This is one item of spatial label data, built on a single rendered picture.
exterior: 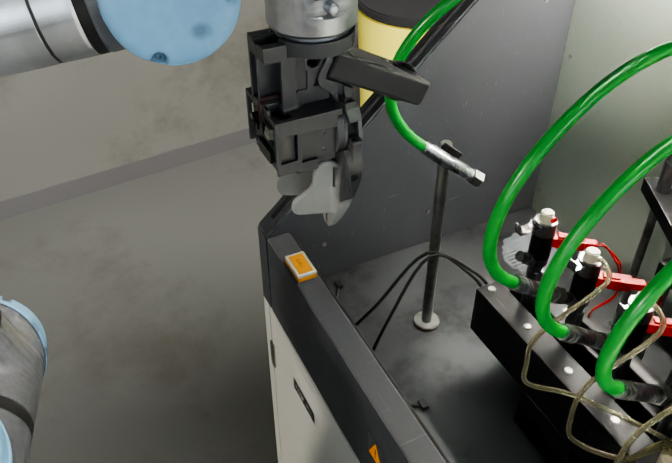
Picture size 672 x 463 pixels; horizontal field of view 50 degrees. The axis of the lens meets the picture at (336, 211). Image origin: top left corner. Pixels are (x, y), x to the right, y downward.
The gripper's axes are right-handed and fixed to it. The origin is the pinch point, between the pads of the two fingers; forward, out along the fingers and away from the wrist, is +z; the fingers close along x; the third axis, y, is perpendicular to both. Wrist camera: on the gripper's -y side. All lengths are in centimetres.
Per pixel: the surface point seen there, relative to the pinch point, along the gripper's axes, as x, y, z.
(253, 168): -182, -50, 123
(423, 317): -14.0, -21.9, 38.7
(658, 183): -0.4, -48.1, 12.2
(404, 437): 9.6, -4.1, 28.2
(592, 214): 16.2, -17.2, -5.1
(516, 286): 8.6, -17.6, 10.4
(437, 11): -12.9, -18.8, -12.5
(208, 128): -199, -38, 110
